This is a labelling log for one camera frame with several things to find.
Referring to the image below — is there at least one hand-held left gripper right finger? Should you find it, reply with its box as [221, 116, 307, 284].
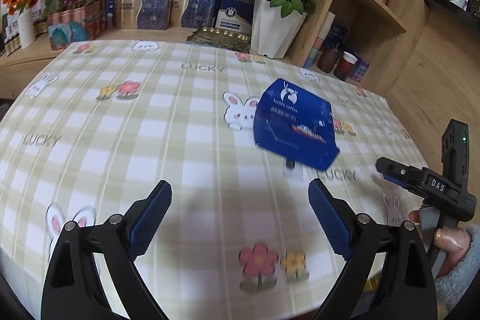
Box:
[308, 179, 437, 320]

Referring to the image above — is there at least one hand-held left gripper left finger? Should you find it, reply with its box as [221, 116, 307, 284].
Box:
[41, 180, 172, 320]

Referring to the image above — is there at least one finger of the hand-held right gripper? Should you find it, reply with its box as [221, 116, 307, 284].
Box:
[376, 157, 426, 198]

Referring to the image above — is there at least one blue cardboard box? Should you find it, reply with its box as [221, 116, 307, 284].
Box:
[253, 78, 340, 171]

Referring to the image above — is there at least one person's right forearm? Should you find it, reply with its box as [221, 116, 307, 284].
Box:
[435, 245, 479, 291]

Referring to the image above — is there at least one person's right hand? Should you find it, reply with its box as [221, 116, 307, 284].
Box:
[409, 210, 472, 278]

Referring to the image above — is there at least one small purple blue box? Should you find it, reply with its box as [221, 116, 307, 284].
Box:
[350, 58, 371, 83]

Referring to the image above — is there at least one red paper cup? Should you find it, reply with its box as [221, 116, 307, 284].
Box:
[333, 51, 357, 81]

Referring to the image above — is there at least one brown glass jar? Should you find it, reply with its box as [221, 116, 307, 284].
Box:
[317, 46, 342, 74]

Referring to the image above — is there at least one dark blue shelf box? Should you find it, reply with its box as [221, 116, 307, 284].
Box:
[326, 22, 348, 51]

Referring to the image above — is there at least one stack of pastel paper cups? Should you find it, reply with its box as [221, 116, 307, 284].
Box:
[304, 10, 335, 70]

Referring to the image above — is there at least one white faceted flower pot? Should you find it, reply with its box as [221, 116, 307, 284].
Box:
[251, 0, 309, 60]

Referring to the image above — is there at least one gold compartment tray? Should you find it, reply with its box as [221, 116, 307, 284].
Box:
[186, 25, 251, 53]

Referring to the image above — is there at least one gold blue gift box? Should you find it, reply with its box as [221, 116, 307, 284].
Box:
[113, 0, 174, 31]
[170, 0, 219, 29]

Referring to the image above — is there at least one blue white carton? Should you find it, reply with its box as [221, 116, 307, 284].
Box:
[215, 0, 256, 34]

